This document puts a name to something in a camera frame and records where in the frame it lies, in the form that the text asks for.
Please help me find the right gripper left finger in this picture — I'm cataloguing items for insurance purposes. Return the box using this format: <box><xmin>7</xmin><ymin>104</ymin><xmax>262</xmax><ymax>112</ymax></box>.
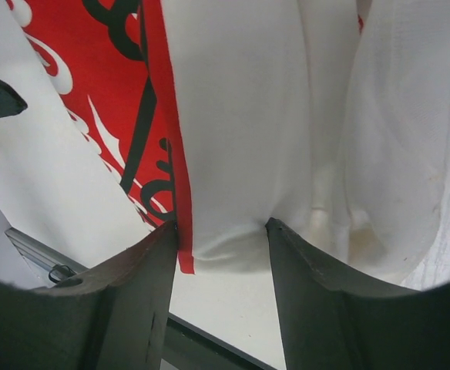
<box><xmin>0</xmin><ymin>222</ymin><xmax>178</xmax><ymax>369</ymax></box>

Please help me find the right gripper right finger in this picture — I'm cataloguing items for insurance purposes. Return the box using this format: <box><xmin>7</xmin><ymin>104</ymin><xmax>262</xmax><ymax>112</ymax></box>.
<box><xmin>266</xmin><ymin>218</ymin><xmax>450</xmax><ymax>369</ymax></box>

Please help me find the white red-print t-shirt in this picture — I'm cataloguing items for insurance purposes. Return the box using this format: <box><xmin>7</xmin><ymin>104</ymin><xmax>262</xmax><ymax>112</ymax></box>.
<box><xmin>0</xmin><ymin>1</ymin><xmax>450</xmax><ymax>282</ymax></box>

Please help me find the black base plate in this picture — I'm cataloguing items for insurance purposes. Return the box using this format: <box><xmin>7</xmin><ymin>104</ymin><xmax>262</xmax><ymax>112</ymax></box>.
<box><xmin>162</xmin><ymin>314</ymin><xmax>274</xmax><ymax>370</ymax></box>

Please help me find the aluminium front rail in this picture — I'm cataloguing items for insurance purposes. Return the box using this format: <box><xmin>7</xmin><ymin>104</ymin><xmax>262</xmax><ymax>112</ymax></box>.
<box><xmin>5</xmin><ymin>227</ymin><xmax>88</xmax><ymax>286</ymax></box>

